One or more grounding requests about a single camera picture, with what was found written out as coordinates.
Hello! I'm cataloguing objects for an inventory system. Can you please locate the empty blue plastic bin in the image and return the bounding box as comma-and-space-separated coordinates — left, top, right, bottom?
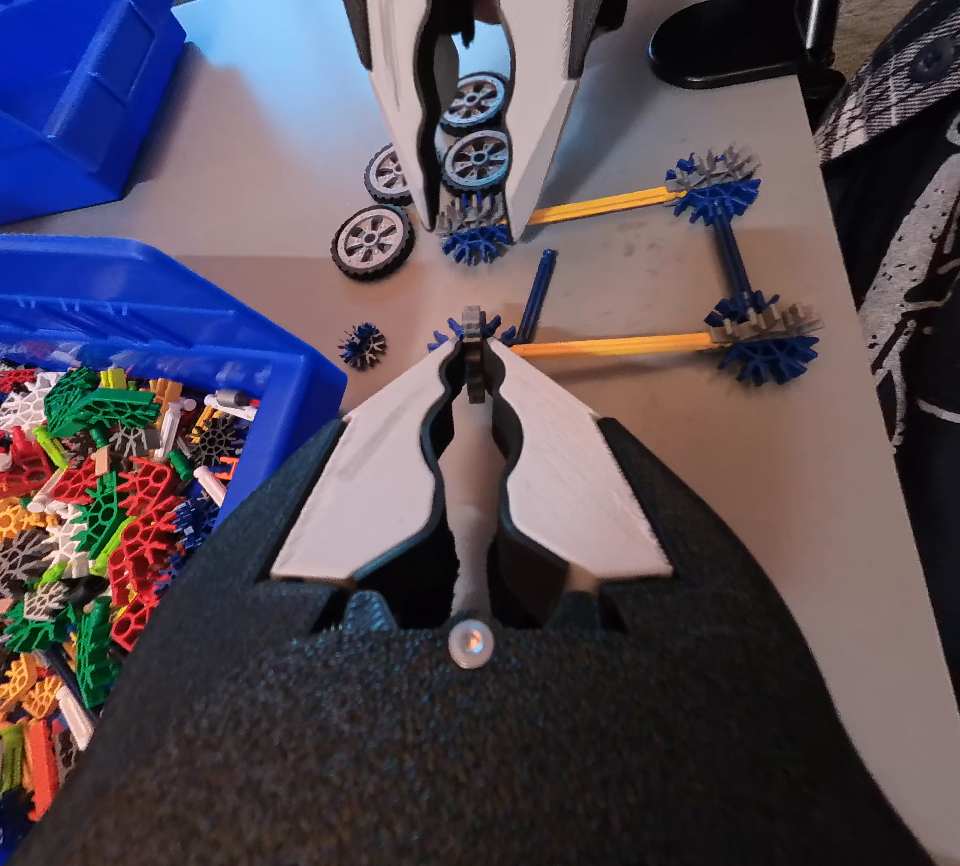
0, 0, 189, 227

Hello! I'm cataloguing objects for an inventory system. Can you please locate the blue plastic storage bin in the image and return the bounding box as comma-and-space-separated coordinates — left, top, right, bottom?
0, 233, 350, 852

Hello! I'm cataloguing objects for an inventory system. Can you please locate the black printed shirt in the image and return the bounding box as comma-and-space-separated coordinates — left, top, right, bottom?
813, 0, 960, 698

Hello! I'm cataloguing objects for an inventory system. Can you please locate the grey toy wheel black tyre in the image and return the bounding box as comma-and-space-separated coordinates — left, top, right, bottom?
438, 128, 515, 195
437, 71, 511, 138
330, 203, 416, 282
365, 143, 414, 207

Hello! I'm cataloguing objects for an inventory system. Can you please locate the yellow plastic rod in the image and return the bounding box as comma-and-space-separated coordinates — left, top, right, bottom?
510, 332, 717, 359
528, 185, 672, 228

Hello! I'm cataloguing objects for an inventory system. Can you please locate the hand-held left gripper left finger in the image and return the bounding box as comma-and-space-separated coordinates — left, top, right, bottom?
270, 343, 459, 591

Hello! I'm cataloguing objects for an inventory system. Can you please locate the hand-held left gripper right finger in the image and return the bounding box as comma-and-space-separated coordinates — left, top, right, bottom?
486, 341, 675, 594

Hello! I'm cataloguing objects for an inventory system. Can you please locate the pile of colourful construction pieces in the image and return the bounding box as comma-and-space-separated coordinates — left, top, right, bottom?
0, 344, 264, 844

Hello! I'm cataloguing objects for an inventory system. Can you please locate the blue plastic rod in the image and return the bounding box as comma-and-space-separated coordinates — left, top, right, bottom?
517, 249, 560, 345
711, 206, 759, 308

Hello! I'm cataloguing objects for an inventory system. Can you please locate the blue and grey snowflake connector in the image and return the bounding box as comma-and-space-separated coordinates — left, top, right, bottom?
337, 322, 389, 372
663, 144, 762, 225
435, 194, 515, 267
427, 305, 520, 408
705, 294, 824, 387

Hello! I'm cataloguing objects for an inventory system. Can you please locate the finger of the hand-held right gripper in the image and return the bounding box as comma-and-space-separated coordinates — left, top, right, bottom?
360, 0, 445, 234
496, 0, 583, 241

